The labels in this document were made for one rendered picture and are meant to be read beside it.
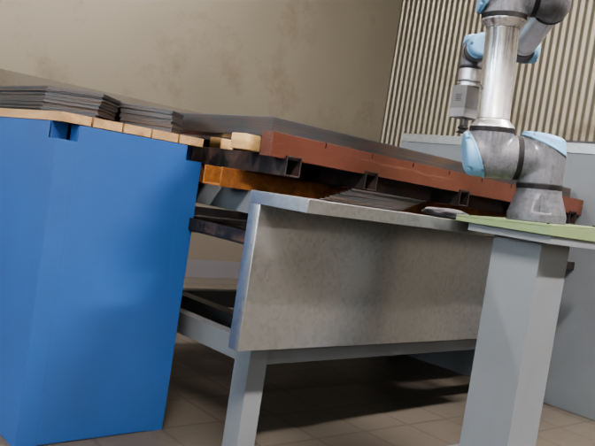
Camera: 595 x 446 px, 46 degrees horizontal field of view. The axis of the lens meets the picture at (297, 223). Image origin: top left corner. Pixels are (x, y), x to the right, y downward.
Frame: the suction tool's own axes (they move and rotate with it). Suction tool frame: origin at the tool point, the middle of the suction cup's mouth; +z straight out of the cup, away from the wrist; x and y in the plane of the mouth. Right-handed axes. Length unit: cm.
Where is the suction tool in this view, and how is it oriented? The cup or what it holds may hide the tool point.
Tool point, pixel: (462, 133)
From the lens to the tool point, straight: 242.3
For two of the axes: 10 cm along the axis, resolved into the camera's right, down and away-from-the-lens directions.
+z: -1.2, 9.9, 0.5
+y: -8.0, -0.7, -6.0
